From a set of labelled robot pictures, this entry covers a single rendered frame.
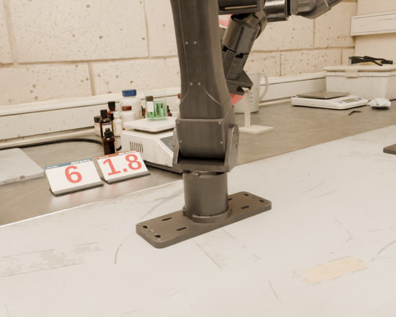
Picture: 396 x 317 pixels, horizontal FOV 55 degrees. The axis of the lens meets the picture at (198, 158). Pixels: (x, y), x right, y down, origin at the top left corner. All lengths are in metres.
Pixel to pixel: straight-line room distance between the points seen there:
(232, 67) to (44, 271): 0.47
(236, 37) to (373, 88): 1.12
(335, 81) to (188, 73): 1.41
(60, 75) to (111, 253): 0.91
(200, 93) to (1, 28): 0.89
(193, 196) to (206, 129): 0.09
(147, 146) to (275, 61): 1.11
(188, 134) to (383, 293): 0.29
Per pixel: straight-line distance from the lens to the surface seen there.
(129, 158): 0.81
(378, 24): 2.16
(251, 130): 1.13
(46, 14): 1.33
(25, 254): 0.54
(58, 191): 0.74
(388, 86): 1.78
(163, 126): 0.82
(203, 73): 0.48
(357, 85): 1.80
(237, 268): 0.44
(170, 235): 0.50
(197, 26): 0.48
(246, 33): 0.71
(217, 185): 0.51
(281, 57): 1.86
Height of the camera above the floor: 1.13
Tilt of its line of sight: 15 degrees down
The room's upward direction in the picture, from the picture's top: 3 degrees counter-clockwise
